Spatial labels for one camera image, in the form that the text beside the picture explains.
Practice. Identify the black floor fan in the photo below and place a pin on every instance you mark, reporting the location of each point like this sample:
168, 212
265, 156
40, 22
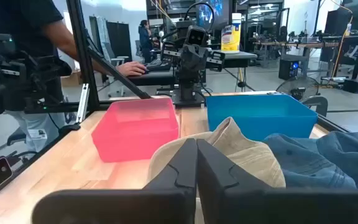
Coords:
297, 88

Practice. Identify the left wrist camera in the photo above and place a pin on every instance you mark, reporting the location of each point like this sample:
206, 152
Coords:
197, 36

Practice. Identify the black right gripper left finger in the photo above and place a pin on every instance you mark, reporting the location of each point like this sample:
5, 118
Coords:
166, 205

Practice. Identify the black background monitor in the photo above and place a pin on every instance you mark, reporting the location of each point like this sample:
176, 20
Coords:
336, 21

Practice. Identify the long wooden workbench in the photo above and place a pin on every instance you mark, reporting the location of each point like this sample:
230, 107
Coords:
291, 44

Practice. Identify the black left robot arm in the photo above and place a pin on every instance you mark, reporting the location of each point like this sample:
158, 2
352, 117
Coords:
187, 87

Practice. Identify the silver aluminium bracket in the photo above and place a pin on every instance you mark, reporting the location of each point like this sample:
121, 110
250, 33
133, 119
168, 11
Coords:
82, 104

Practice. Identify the black aluminium frame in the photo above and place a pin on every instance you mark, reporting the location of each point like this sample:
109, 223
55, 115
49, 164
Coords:
82, 46

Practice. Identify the computer monitor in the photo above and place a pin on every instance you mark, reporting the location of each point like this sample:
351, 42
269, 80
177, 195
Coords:
219, 12

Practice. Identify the black desk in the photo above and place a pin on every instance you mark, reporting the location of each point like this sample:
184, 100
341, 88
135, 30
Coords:
235, 57

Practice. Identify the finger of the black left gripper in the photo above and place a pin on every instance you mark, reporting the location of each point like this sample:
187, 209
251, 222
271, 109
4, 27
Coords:
190, 60
202, 60

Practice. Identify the pink translucent plastic bin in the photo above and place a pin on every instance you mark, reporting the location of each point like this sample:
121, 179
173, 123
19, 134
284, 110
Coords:
135, 133

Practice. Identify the dark grey chair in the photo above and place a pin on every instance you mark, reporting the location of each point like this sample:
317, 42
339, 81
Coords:
317, 101

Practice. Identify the person's hand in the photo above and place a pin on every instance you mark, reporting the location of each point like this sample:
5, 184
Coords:
132, 68

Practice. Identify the beige cap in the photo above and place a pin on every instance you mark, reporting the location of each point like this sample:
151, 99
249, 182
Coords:
247, 155

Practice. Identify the person's forearm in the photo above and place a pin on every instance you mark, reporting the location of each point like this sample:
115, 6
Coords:
64, 37

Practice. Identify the blue denim cap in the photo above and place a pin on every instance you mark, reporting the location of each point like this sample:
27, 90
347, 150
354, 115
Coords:
322, 161

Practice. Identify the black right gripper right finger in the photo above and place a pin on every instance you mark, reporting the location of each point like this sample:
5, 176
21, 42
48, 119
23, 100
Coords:
244, 205

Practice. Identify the person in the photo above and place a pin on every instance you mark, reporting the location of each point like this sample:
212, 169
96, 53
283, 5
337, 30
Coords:
145, 40
17, 18

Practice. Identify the blue plastic bin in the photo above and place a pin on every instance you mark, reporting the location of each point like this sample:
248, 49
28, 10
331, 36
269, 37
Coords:
259, 115

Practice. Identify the black keyboard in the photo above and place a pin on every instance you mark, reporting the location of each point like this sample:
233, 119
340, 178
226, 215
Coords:
158, 65

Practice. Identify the black box with blue light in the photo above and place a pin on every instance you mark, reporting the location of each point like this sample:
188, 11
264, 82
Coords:
286, 70

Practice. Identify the black partition panel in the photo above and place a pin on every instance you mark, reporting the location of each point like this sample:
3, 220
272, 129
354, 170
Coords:
120, 40

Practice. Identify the yellow wipes container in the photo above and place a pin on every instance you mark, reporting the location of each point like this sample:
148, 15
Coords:
230, 37

